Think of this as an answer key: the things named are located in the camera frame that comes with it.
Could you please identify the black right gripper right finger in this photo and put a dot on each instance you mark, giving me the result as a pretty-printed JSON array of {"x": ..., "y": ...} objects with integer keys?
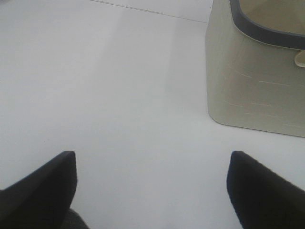
[{"x": 261, "y": 198}]

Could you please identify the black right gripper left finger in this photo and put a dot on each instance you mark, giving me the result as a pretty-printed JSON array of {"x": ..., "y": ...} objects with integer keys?
[{"x": 42, "y": 199}]

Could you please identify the beige storage bin grey rim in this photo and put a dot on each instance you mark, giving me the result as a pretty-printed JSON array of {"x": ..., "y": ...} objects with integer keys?
[{"x": 255, "y": 61}]

